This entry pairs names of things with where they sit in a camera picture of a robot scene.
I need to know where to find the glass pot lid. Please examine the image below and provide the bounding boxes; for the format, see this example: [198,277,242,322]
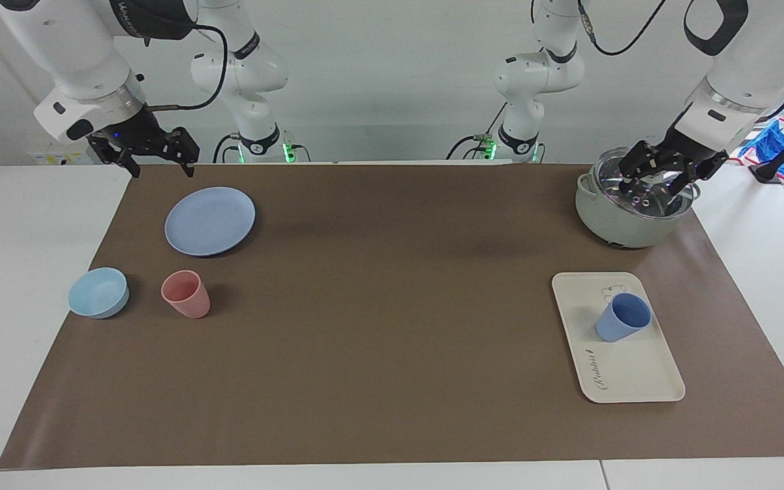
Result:
[595,148,698,221]

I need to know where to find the blue cup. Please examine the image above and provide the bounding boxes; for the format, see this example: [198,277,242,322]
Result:
[594,293,653,343]

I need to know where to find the blue cloth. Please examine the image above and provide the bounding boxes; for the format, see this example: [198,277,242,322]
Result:
[739,119,784,199]

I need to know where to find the grey-green pot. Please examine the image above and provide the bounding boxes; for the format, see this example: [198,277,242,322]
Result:
[574,147,703,250]

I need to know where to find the pink cup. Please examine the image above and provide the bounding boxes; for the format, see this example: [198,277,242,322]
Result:
[161,269,212,319]

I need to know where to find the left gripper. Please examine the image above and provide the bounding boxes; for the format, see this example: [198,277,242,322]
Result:
[618,131,730,207]

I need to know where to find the blue plate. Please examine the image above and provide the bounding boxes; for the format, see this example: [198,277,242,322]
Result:
[164,186,257,258]

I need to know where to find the cream tray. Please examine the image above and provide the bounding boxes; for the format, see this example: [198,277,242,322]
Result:
[551,272,687,405]

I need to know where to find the black cable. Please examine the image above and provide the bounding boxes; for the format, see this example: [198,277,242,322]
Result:
[577,0,668,57]
[139,22,229,113]
[446,102,510,161]
[212,132,244,165]

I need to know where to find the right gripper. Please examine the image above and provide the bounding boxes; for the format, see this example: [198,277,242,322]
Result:
[87,108,201,180]

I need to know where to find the light blue bowl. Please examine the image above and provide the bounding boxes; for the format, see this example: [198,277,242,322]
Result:
[68,267,131,320]

